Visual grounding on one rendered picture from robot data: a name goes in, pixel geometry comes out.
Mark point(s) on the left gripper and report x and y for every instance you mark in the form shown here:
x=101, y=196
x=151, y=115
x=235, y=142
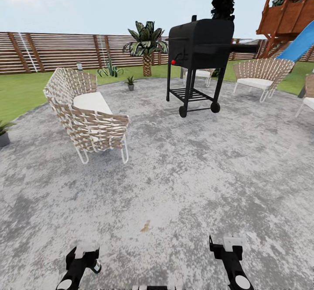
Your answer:
x=87, y=261

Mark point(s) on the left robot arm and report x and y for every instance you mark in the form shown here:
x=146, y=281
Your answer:
x=81, y=257

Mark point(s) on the insectifuge atomizer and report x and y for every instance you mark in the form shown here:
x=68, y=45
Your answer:
x=97, y=267

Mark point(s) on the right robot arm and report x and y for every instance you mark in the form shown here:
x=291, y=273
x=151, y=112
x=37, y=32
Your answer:
x=231, y=254

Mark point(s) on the charcoal grill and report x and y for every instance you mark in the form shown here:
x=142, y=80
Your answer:
x=202, y=44

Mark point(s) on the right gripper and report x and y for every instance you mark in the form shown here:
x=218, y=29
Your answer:
x=220, y=253

